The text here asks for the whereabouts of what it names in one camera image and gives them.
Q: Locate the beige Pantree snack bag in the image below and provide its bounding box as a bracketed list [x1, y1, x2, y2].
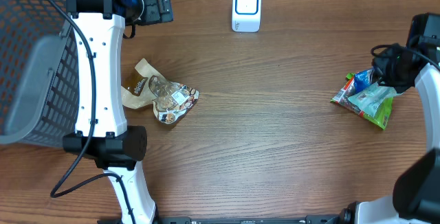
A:
[121, 58, 199, 125]

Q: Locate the blue Oreo cookie pack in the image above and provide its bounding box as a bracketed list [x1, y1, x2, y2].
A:
[354, 68, 374, 93]

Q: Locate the teal white snack packet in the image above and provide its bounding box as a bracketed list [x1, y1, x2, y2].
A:
[348, 82, 400, 117]

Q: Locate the green clear candy bag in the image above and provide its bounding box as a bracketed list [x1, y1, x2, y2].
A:
[331, 74, 393, 130]

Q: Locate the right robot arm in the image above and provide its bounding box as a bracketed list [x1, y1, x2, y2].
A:
[329, 12, 439, 224]

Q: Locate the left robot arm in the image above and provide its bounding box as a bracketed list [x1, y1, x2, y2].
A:
[63, 0, 172, 223]

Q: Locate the white barcode scanner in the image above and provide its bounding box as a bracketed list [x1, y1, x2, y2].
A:
[232, 0, 261, 33]

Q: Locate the grey plastic mesh basket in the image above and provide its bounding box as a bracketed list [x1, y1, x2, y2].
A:
[1, 0, 78, 147]

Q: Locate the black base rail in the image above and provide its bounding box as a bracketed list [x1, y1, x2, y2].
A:
[98, 215, 344, 224]

